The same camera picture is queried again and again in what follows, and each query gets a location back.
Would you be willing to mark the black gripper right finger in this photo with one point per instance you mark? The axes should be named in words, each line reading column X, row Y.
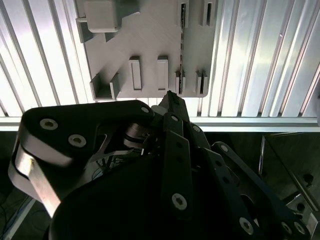
column 225, row 175

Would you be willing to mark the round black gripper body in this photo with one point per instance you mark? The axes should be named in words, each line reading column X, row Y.
column 112, row 212

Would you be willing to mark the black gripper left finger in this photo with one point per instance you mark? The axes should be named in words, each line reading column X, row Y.
column 75, row 125

